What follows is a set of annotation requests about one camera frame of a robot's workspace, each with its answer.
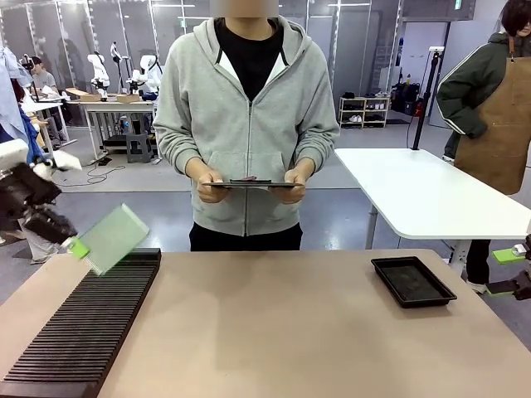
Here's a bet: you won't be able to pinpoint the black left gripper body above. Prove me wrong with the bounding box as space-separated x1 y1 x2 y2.
0 163 64 234

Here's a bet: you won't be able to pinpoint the green PCB board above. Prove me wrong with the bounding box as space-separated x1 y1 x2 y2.
76 202 151 278

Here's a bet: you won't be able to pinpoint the person's right forearm gray sleeve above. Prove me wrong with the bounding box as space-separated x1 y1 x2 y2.
152 95 208 177

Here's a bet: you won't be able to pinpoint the person's left forearm gray sleeve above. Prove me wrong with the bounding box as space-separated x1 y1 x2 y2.
290 95 341 175

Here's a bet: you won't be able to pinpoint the black slotted PCB rack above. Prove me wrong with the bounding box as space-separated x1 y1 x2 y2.
0 247 163 398

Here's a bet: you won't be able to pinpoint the person's right hand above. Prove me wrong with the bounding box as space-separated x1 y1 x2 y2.
194 164 232 205

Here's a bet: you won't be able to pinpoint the person's left hand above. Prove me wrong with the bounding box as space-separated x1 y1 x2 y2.
280 164 311 206

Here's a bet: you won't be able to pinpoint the white background desk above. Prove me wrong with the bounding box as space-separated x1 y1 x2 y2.
20 95 79 151

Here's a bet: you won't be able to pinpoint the person in blue shirt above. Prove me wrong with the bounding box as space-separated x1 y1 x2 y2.
0 44 60 265

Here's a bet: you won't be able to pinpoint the black plastic tray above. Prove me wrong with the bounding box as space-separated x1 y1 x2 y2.
369 255 459 310

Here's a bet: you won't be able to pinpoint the white side table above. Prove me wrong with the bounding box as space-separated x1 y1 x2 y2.
334 147 531 266

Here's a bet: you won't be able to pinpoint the brown cardboard box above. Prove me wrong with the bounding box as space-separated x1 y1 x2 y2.
65 87 104 103

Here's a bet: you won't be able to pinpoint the gray step stool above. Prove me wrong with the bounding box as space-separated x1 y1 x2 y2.
125 131 153 164

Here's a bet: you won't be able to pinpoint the white background workbench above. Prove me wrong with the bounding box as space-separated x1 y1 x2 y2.
76 98 163 165

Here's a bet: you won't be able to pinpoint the person in brown apron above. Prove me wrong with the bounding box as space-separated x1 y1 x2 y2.
436 0 531 296

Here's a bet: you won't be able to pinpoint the black luggage bags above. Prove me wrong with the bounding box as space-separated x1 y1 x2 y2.
391 81 421 116

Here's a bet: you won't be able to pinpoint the wooden shoe shelf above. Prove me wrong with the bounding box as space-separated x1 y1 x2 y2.
339 95 392 129

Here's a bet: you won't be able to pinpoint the person in gray hoodie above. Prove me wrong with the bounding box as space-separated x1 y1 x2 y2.
152 0 341 253

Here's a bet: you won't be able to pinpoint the black floor cable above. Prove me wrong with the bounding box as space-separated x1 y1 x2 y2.
84 154 126 187

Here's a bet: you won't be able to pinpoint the black camera stand pole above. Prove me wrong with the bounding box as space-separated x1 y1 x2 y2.
410 46 446 151

